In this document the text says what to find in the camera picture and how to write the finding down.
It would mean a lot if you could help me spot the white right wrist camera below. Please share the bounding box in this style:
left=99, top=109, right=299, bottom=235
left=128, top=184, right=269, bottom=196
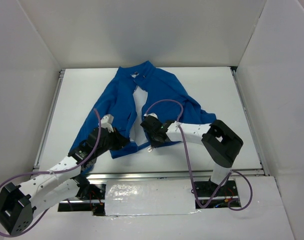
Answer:
left=144, top=113, right=158, bottom=119

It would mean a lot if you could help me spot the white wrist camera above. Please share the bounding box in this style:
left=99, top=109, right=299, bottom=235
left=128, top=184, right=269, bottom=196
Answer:
left=100, top=114, right=114, bottom=133
left=144, top=113, right=158, bottom=119

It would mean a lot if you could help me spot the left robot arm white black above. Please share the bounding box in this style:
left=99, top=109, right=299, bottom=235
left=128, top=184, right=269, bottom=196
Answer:
left=0, top=128, right=130, bottom=238

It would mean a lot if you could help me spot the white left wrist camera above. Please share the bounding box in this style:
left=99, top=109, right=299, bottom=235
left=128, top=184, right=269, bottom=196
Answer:
left=100, top=114, right=114, bottom=133

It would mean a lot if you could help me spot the aluminium table frame rail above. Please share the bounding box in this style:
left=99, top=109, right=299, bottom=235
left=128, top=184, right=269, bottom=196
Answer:
left=87, top=169, right=265, bottom=180

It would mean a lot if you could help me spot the white foil covered panel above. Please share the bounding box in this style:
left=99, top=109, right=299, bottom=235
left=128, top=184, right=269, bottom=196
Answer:
left=105, top=179, right=197, bottom=216

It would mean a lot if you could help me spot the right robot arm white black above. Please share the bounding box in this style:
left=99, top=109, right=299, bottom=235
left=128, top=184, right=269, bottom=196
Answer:
left=141, top=114, right=243, bottom=196

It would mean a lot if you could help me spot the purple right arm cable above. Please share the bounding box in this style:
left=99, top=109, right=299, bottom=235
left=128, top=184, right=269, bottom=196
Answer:
left=143, top=99, right=254, bottom=212

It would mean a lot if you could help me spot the blue zip-up jacket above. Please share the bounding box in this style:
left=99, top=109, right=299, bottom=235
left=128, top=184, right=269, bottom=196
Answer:
left=68, top=59, right=217, bottom=160

